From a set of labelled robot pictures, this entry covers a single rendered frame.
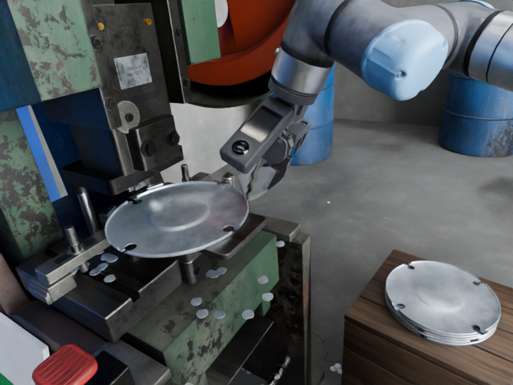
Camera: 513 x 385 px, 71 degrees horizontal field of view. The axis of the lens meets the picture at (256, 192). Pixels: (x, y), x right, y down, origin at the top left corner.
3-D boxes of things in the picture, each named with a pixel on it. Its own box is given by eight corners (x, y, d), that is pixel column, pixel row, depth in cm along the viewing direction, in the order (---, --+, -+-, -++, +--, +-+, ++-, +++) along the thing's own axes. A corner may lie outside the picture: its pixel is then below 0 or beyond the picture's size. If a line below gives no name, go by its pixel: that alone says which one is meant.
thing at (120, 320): (252, 220, 96) (250, 201, 93) (114, 344, 63) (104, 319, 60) (170, 198, 111) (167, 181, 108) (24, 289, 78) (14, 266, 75)
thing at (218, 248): (272, 269, 77) (268, 215, 71) (234, 312, 66) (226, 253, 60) (185, 239, 89) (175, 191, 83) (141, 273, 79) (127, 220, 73)
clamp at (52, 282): (124, 253, 76) (111, 211, 72) (48, 305, 64) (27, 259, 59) (106, 246, 79) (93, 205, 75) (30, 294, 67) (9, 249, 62)
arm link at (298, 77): (321, 72, 44) (266, 43, 46) (307, 105, 47) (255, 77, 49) (340, 62, 50) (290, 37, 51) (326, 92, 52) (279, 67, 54)
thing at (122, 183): (188, 168, 82) (185, 145, 79) (117, 208, 67) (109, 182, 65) (140, 158, 90) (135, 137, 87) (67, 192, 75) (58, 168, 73)
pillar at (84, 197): (101, 229, 80) (83, 172, 74) (93, 234, 78) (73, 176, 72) (95, 227, 81) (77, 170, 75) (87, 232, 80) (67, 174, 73)
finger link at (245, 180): (259, 187, 66) (276, 146, 60) (243, 202, 61) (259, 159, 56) (246, 178, 66) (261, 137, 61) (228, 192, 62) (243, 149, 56)
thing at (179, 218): (176, 176, 92) (175, 173, 92) (274, 198, 78) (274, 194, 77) (74, 233, 71) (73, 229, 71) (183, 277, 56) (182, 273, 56)
